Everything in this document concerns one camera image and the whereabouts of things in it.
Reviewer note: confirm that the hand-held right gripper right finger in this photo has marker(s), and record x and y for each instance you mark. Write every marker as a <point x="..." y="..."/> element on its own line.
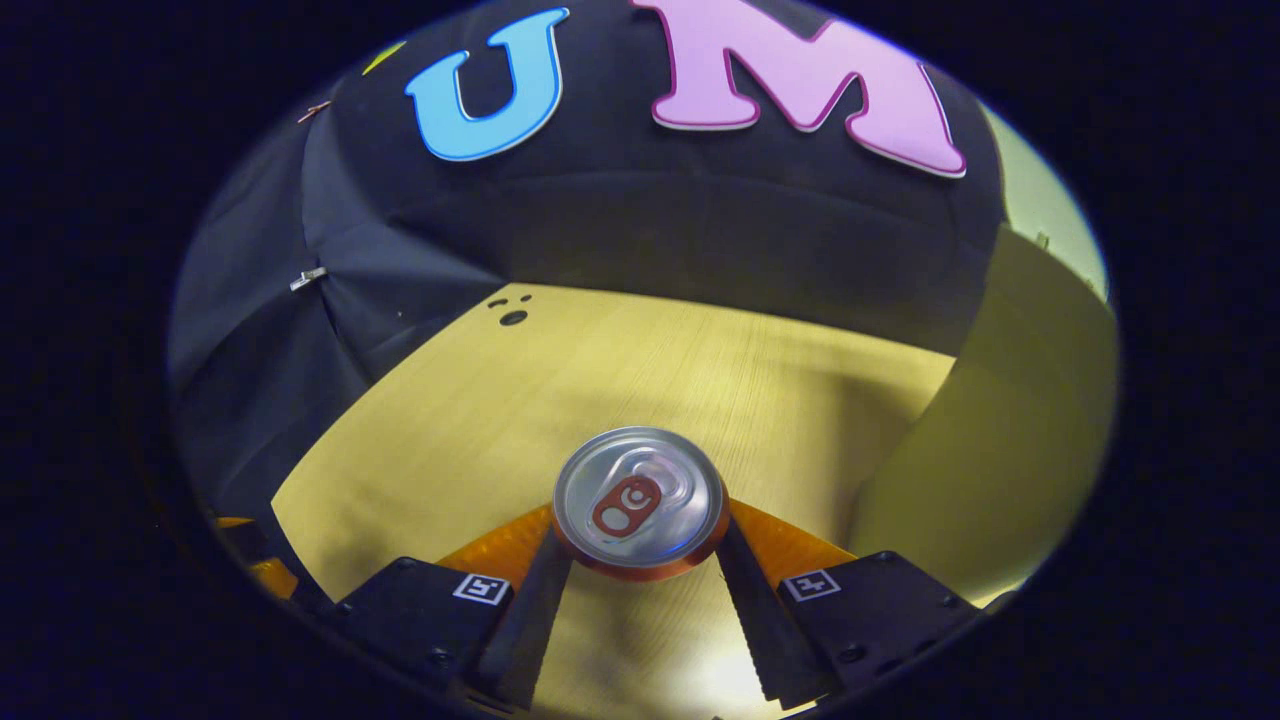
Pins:
<point x="760" y="620"/>

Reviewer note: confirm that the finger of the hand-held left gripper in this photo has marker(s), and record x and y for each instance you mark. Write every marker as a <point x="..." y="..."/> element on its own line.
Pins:
<point x="275" y="578"/>

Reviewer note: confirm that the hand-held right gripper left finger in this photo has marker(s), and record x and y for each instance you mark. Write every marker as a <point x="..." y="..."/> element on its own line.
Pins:
<point x="535" y="620"/>

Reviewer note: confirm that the orange pop can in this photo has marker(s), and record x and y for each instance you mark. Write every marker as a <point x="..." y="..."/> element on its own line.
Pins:
<point x="640" y="500"/>

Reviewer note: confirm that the green desktop garbage bin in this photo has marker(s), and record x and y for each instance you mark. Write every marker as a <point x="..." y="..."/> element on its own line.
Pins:
<point x="1000" y="450"/>

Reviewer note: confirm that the wooden desktop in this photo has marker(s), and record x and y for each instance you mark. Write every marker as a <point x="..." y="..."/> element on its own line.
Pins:
<point x="600" y="360"/>

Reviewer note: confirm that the silver metal clip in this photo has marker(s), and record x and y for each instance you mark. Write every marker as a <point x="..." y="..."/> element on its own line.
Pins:
<point x="308" y="278"/>

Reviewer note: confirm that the black backdrop cloth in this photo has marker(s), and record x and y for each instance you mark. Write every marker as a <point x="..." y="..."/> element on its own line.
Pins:
<point x="650" y="220"/>

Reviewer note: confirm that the copper metal clip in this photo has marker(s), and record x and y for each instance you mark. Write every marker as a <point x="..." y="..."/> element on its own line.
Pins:
<point x="315" y="110"/>

